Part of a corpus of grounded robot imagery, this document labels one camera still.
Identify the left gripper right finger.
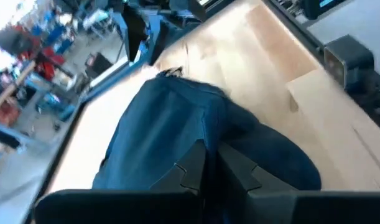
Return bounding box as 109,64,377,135
216,142,299,224

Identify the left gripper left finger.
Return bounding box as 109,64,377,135
149,140,208,195

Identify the navy blue backpack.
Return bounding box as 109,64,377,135
91,74,322,224

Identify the red stacked object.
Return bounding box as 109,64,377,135
17,46,67,82

